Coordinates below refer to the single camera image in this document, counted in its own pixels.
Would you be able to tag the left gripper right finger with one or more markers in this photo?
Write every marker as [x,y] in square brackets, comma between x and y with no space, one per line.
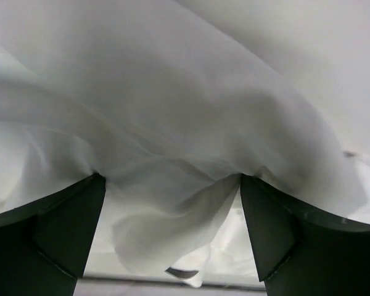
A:
[300,250]

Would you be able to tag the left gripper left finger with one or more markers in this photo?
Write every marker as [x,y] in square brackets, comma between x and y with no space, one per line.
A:
[45,244]

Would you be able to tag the white t shirt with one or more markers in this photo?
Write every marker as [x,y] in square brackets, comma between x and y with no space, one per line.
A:
[172,101]

